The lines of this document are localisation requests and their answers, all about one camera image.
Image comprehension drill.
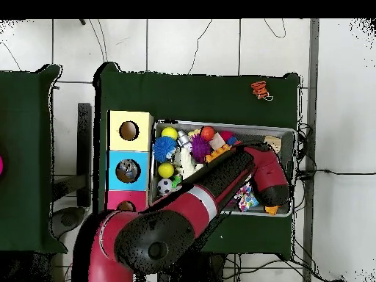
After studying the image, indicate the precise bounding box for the dark green table cloth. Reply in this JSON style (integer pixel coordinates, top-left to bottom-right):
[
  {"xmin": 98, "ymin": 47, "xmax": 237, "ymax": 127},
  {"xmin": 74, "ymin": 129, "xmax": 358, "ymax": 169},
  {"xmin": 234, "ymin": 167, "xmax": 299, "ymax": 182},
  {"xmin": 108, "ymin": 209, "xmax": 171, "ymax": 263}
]
[
  {"xmin": 93, "ymin": 61, "xmax": 302, "ymax": 259},
  {"xmin": 0, "ymin": 63, "xmax": 68, "ymax": 255}
]

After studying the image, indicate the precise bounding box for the colourful patterned cloth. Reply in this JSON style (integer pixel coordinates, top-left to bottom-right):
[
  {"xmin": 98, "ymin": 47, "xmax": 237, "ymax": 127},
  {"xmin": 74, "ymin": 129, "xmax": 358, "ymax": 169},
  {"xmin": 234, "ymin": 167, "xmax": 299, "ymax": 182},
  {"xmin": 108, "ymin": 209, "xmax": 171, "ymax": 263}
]
[{"xmin": 234, "ymin": 181, "xmax": 260, "ymax": 213}]

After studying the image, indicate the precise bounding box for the yellow ball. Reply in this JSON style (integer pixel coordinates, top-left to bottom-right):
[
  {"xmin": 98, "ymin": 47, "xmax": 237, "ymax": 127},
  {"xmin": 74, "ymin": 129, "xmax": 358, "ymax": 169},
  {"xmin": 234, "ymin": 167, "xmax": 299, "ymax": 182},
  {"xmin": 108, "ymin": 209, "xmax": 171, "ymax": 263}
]
[
  {"xmin": 161, "ymin": 126, "xmax": 178, "ymax": 140},
  {"xmin": 157, "ymin": 162, "xmax": 176, "ymax": 179}
]

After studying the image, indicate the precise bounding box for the small soccer ball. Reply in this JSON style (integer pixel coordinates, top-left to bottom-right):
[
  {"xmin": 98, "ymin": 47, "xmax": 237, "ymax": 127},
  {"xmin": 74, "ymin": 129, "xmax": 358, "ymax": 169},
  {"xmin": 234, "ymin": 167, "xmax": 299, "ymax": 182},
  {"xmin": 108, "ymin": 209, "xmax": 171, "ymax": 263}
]
[{"xmin": 156, "ymin": 177, "xmax": 174, "ymax": 196}]

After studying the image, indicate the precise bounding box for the flat wooden block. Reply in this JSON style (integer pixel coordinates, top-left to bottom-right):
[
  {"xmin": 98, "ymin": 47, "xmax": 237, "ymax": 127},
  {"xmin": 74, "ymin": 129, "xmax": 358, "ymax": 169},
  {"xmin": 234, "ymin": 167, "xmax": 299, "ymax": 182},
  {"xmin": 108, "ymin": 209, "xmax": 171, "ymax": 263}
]
[{"xmin": 263, "ymin": 135, "xmax": 283, "ymax": 155}]

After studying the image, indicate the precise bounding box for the purple spiky ball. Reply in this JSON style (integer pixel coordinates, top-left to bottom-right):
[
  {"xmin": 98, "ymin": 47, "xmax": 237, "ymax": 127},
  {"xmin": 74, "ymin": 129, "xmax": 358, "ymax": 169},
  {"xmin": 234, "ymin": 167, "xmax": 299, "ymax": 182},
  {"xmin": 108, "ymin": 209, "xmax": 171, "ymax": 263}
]
[{"xmin": 189, "ymin": 134, "xmax": 212, "ymax": 165}]

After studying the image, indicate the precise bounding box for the orange toy building block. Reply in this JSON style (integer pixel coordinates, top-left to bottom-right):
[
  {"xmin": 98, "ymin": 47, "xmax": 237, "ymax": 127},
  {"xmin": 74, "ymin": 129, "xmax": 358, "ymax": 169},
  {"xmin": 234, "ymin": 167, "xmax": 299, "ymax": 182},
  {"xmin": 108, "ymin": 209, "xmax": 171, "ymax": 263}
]
[
  {"xmin": 205, "ymin": 143, "xmax": 233, "ymax": 165},
  {"xmin": 264, "ymin": 204, "xmax": 281, "ymax": 217}
]

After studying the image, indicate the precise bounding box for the wooden box with three holes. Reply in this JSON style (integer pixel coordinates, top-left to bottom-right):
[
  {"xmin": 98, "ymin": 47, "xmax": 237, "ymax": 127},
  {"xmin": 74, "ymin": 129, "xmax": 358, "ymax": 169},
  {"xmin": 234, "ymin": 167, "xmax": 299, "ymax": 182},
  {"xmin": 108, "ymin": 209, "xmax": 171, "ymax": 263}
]
[{"xmin": 105, "ymin": 109, "xmax": 155, "ymax": 231}]

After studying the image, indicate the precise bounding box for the orange tiger striped toy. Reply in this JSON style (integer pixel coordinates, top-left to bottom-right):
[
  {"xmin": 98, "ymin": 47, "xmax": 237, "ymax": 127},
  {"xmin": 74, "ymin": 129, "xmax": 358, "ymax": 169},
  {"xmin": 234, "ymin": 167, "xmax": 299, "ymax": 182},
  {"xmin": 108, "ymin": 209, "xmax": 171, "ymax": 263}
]
[{"xmin": 250, "ymin": 79, "xmax": 275, "ymax": 101}]

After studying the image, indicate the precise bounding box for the shallow clear mesh bin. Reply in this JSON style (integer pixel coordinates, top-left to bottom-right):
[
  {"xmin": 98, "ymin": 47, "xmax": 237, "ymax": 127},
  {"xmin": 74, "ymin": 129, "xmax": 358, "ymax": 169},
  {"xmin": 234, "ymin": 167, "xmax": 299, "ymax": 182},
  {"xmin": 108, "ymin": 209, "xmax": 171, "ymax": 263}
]
[{"xmin": 149, "ymin": 120, "xmax": 297, "ymax": 217}]

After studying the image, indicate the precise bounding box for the large blue spiky ball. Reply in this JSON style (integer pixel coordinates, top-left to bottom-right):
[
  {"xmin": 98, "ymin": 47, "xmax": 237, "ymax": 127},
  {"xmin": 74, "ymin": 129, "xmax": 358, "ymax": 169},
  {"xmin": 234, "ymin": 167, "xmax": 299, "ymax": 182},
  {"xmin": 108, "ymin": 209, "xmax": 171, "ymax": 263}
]
[{"xmin": 152, "ymin": 135, "xmax": 178, "ymax": 164}]

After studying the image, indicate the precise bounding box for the orange ball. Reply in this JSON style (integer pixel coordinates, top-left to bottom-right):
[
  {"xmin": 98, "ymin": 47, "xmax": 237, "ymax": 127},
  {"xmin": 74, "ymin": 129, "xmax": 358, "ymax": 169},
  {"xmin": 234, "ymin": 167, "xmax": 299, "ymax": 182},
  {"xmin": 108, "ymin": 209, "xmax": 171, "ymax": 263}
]
[{"xmin": 200, "ymin": 126, "xmax": 216, "ymax": 142}]

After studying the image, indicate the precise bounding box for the silver metal pipe fitting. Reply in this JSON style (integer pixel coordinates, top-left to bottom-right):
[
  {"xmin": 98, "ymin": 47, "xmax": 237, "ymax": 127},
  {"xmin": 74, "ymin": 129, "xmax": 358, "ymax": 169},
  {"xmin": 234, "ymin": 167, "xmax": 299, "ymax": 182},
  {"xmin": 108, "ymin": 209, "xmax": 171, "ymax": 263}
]
[{"xmin": 177, "ymin": 129, "xmax": 192, "ymax": 148}]

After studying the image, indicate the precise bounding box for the black floor cable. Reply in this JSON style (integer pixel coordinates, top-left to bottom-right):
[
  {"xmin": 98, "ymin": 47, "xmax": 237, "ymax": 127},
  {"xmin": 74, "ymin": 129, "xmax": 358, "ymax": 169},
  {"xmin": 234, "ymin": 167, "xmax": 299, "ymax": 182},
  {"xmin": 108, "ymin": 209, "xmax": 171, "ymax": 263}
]
[{"xmin": 296, "ymin": 167, "xmax": 376, "ymax": 179}]

